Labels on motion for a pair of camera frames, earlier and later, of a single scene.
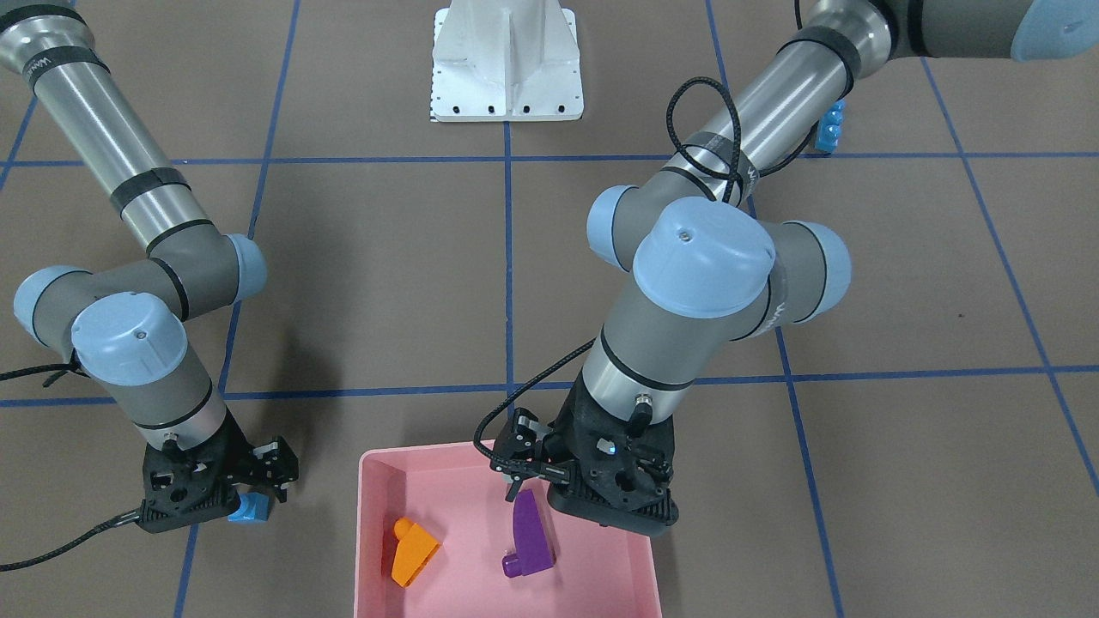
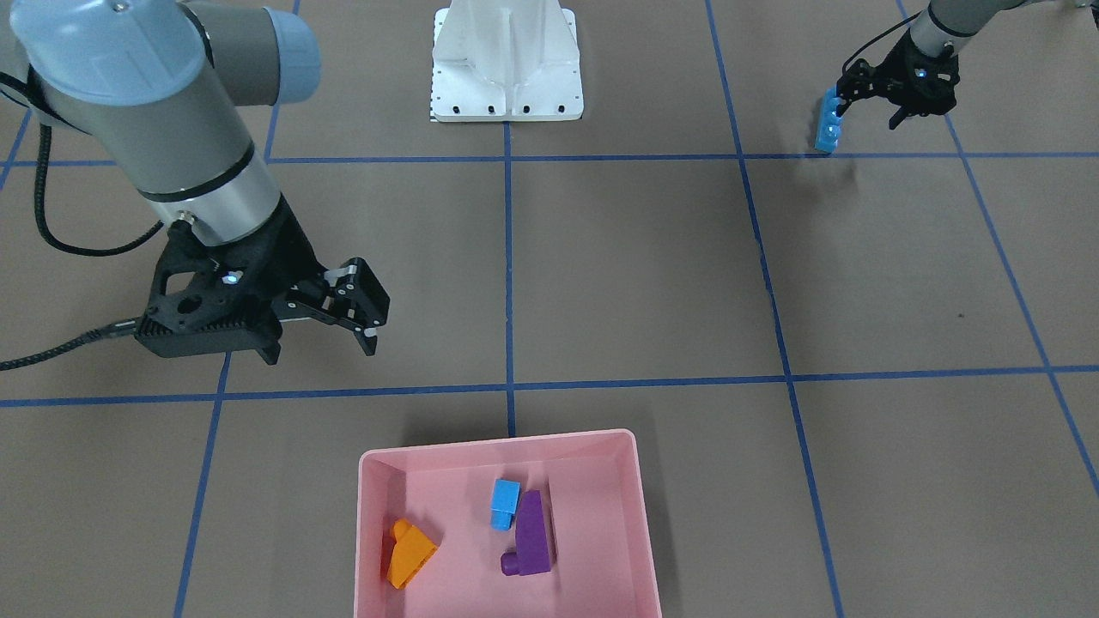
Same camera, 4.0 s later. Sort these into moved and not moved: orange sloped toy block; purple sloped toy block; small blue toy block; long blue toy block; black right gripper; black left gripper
Moved: black left gripper; black right gripper; small blue toy block
Not moved: long blue toy block; orange sloped toy block; purple sloped toy block
